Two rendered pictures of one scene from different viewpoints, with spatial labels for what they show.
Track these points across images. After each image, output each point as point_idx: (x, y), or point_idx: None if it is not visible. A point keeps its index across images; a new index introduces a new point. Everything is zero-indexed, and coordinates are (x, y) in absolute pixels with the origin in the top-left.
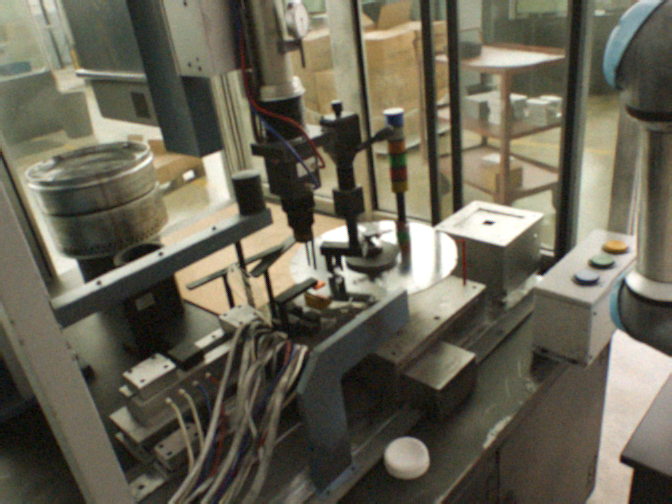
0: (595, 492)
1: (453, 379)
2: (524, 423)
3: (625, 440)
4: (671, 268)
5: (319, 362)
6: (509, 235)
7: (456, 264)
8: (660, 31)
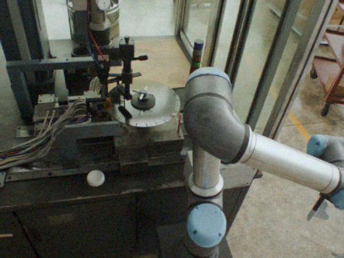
0: (228, 241)
1: (130, 164)
2: (159, 196)
3: (262, 234)
4: (195, 179)
5: (64, 131)
6: None
7: None
8: (188, 87)
